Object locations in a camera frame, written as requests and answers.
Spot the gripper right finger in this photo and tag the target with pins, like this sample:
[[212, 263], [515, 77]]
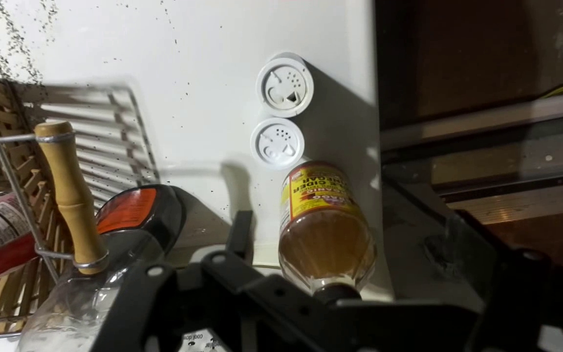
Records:
[[535, 303]]

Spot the white shaker jar lid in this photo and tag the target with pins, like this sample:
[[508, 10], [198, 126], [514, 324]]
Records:
[[276, 143], [285, 86]]

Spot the clear bottle with orange label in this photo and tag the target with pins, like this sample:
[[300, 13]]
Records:
[[130, 212]]

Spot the apple cider vinegar bottle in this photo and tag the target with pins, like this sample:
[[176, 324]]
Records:
[[323, 230]]

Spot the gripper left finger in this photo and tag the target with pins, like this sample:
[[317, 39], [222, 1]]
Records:
[[223, 288]]

